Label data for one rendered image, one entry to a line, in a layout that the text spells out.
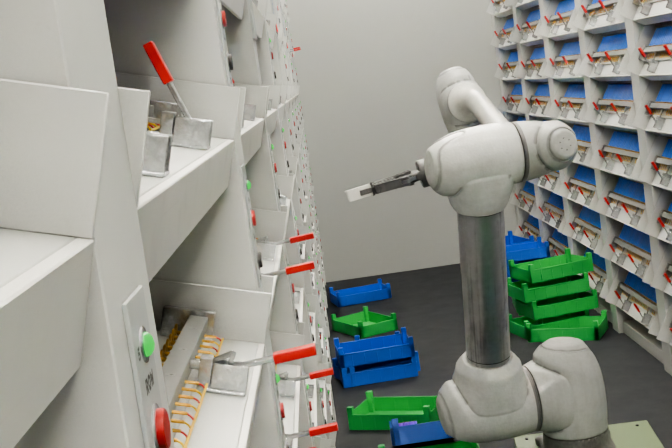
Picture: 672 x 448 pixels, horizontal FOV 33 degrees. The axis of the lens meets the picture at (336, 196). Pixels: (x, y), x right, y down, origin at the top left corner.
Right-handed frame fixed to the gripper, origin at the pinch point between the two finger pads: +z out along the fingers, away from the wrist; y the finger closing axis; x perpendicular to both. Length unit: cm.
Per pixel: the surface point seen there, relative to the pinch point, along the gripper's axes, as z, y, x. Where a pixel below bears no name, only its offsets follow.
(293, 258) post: 19, -47, -4
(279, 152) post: 16, -47, 19
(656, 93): -110, 91, -8
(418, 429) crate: 2, 33, -78
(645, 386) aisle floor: -78, 83, -104
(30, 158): 17, -257, 35
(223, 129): 16, -187, 32
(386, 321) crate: -1, 224, -89
